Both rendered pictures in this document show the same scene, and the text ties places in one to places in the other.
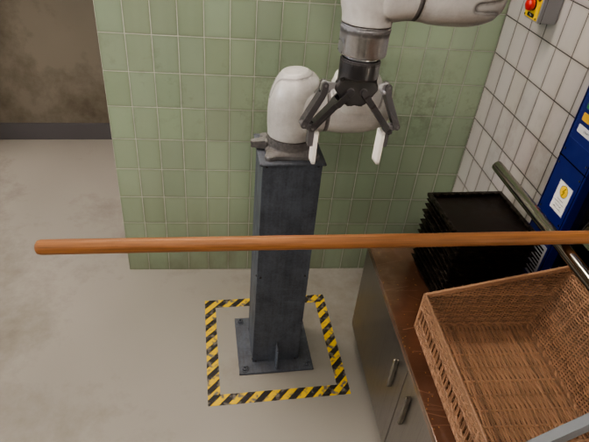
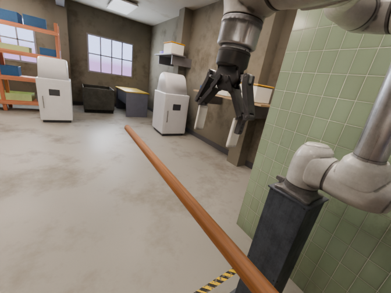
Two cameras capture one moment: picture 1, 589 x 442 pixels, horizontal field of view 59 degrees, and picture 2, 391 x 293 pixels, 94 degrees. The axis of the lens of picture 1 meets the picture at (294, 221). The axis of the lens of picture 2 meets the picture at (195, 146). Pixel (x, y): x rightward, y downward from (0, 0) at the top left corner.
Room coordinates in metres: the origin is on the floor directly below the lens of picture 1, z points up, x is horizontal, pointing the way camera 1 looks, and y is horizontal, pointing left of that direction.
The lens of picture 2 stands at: (0.71, -0.50, 1.46)
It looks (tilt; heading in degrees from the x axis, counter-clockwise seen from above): 19 degrees down; 66
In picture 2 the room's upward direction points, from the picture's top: 9 degrees clockwise
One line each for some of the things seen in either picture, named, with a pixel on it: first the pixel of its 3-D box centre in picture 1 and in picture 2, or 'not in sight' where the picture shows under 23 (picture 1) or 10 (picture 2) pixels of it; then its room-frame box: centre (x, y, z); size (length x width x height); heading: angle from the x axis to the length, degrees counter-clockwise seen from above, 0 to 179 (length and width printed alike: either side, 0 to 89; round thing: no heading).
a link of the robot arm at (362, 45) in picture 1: (363, 40); (238, 36); (0.96, -0.09, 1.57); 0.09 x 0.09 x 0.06
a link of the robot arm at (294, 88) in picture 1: (295, 102); (311, 164); (1.59, 0.03, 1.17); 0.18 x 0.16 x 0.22; 99
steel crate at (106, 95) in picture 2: not in sight; (98, 99); (0.06, 6.68, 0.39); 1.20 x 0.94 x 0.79; 102
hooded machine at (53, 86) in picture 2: not in sight; (55, 90); (-0.72, 5.12, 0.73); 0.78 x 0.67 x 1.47; 103
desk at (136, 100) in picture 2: not in sight; (131, 101); (1.13, 6.75, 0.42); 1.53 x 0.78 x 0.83; 102
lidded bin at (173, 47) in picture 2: not in sight; (173, 49); (2.06, 4.89, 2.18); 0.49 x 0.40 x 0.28; 102
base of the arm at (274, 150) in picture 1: (283, 140); (296, 185); (1.59, 0.06, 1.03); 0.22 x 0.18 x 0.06; 102
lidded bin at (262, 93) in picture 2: not in sight; (252, 92); (2.71, 2.03, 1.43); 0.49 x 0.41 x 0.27; 102
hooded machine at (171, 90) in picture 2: not in sight; (170, 104); (2.01, 4.40, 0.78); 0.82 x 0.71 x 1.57; 102
